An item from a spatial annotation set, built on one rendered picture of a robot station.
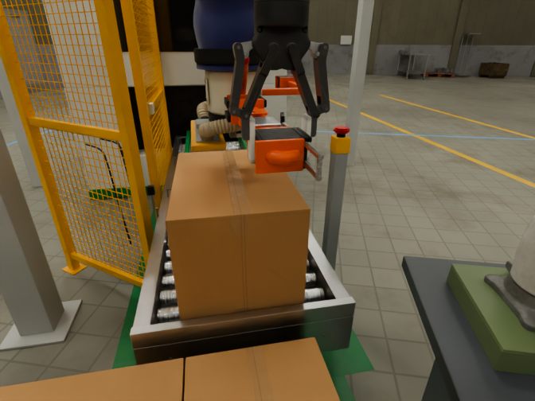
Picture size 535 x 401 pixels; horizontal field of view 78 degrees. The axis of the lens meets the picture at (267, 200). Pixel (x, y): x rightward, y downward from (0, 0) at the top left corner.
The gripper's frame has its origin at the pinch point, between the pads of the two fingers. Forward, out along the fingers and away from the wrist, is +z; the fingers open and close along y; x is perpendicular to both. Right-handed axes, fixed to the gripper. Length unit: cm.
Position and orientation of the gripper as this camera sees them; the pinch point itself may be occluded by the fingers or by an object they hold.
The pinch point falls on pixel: (279, 143)
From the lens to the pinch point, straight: 53.6
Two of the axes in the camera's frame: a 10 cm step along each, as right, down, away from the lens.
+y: -9.8, 0.8, -1.7
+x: 1.9, 4.3, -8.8
